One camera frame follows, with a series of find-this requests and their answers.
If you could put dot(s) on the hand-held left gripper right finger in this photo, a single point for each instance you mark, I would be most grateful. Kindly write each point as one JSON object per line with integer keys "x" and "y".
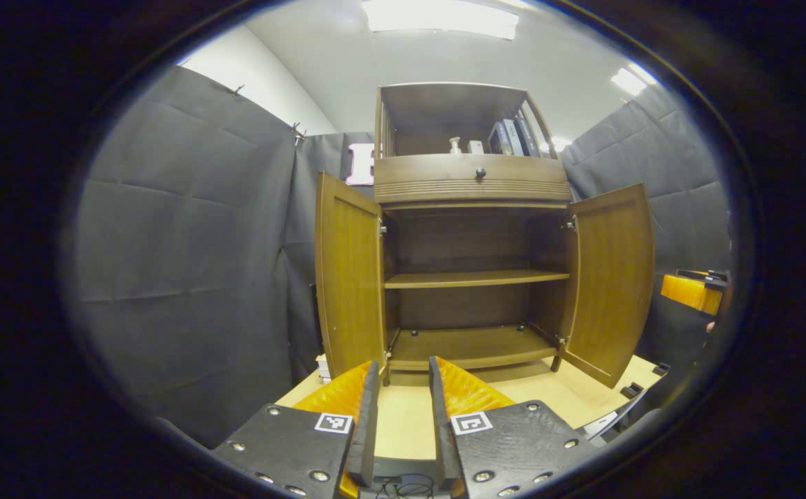
{"x": 441, "y": 430}

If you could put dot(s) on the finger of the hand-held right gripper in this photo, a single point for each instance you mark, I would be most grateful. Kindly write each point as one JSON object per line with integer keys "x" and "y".
{"x": 690, "y": 294}

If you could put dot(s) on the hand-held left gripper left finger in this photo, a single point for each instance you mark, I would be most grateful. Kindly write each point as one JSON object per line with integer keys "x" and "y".
{"x": 368, "y": 430}

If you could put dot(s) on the wooden cabinet door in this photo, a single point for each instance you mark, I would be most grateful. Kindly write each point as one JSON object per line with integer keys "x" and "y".
{"x": 351, "y": 277}
{"x": 610, "y": 284}

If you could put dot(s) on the wooden double-door shoe cabinet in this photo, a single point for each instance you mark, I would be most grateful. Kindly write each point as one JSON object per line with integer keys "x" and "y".
{"x": 472, "y": 239}

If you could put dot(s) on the wooden inner shelf board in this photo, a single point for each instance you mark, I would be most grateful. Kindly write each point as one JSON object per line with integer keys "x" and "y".
{"x": 475, "y": 278}

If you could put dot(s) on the small ceiling light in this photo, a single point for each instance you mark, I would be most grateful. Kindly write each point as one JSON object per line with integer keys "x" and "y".
{"x": 633, "y": 80}
{"x": 561, "y": 144}

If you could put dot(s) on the light blue upright book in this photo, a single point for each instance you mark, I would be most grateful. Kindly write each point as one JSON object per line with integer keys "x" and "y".
{"x": 512, "y": 138}

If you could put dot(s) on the dark blue upright book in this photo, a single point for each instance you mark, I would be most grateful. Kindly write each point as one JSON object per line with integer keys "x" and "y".
{"x": 497, "y": 142}

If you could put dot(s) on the wooden drawer with black knob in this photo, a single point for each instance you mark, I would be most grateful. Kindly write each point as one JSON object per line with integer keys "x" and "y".
{"x": 430, "y": 173}

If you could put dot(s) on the black backdrop cloth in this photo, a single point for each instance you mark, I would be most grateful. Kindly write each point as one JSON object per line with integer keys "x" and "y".
{"x": 188, "y": 242}

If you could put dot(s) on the small pump bottle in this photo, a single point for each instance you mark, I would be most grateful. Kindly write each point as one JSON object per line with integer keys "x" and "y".
{"x": 454, "y": 147}

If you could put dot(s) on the large ceiling light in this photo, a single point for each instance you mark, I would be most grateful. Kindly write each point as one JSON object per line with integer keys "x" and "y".
{"x": 441, "y": 17}

